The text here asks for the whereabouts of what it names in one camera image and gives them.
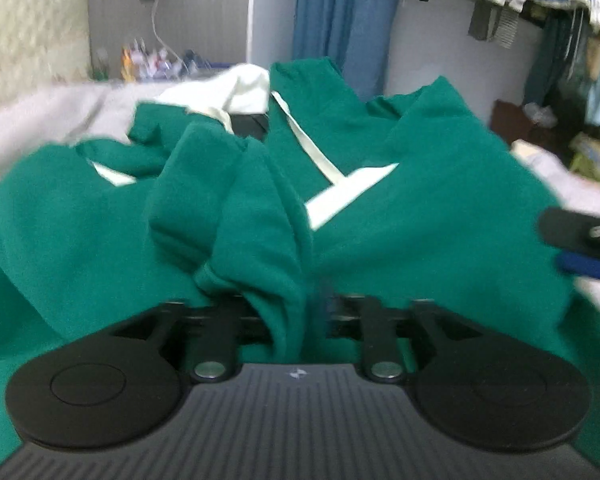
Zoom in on stack of books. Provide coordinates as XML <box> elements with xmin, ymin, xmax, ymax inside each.
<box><xmin>570</xmin><ymin>132</ymin><xmax>600</xmax><ymax>186</ymax></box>

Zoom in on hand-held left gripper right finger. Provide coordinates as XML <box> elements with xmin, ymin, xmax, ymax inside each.
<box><xmin>314</xmin><ymin>284</ymin><xmax>500</xmax><ymax>383</ymax></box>

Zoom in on grey duvet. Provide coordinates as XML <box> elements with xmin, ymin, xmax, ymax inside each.
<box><xmin>0</xmin><ymin>82</ymin><xmax>600</xmax><ymax>306</ymax></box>

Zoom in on white charging cable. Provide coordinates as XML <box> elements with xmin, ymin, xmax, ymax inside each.
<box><xmin>150</xmin><ymin>0</ymin><xmax>191</xmax><ymax>66</ymax></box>

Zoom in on green hoodie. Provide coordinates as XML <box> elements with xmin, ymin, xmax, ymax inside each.
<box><xmin>0</xmin><ymin>57</ymin><xmax>600</xmax><ymax>473</ymax></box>

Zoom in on hanging blue jeans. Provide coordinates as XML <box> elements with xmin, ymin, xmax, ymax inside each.
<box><xmin>524</xmin><ymin>10</ymin><xmax>573</xmax><ymax>106</ymax></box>

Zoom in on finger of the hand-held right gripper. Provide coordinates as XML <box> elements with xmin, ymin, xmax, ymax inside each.
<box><xmin>554</xmin><ymin>251</ymin><xmax>600</xmax><ymax>291</ymax></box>
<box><xmin>536</xmin><ymin>206</ymin><xmax>600</xmax><ymax>258</ymax></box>

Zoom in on crumpled white plastic bag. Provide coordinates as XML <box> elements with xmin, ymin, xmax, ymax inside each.
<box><xmin>522</xmin><ymin>102</ymin><xmax>560</xmax><ymax>128</ymax></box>

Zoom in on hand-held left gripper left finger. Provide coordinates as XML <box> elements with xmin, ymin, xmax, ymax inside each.
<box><xmin>107</xmin><ymin>300</ymin><xmax>261</xmax><ymax>383</ymax></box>

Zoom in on dark brown stool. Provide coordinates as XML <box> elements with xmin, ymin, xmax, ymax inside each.
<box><xmin>490</xmin><ymin>99</ymin><xmax>576</xmax><ymax>161</ymax></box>

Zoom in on striped hanging garment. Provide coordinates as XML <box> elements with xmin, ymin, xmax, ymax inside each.
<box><xmin>468</xmin><ymin>0</ymin><xmax>520</xmax><ymax>50</ymax></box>

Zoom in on cream quilted headboard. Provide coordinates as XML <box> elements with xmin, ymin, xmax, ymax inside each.
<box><xmin>0</xmin><ymin>0</ymin><xmax>91</xmax><ymax>111</ymax></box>

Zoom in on blue curtain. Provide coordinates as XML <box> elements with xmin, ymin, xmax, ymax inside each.
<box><xmin>292</xmin><ymin>0</ymin><xmax>396</xmax><ymax>68</ymax></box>

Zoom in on blue covered chair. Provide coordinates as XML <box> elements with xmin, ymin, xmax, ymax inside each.
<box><xmin>340</xmin><ymin>0</ymin><xmax>401</xmax><ymax>103</ymax></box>

